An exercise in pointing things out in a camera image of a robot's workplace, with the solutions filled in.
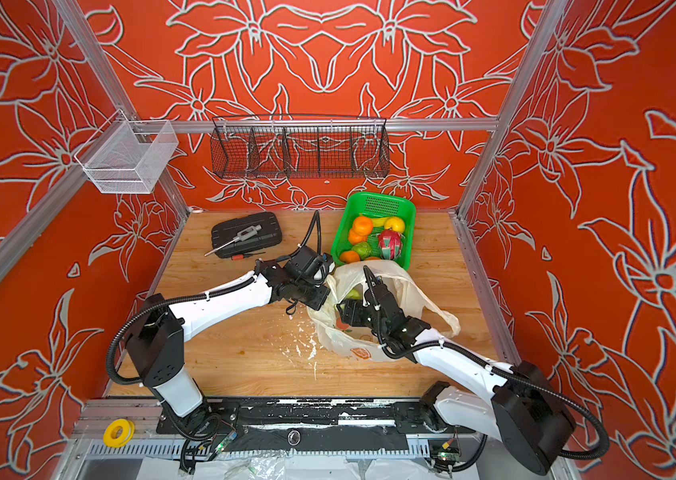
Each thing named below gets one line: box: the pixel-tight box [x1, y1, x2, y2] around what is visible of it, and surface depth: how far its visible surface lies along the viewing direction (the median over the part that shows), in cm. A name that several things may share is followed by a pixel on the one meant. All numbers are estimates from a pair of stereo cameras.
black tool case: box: [211, 212, 282, 259], surface depth 106 cm
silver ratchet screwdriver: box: [204, 224, 262, 257], surface depth 105 cm
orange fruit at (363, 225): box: [353, 216, 373, 235], surface depth 105 cm
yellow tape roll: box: [103, 418, 135, 448], surface depth 72 cm
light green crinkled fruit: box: [352, 242, 372, 260], surface depth 102 cm
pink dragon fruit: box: [378, 229, 403, 260], surface depth 102 cm
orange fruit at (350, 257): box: [340, 250, 360, 264], surface depth 100 cm
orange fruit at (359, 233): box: [348, 224, 373, 245], surface depth 105 cm
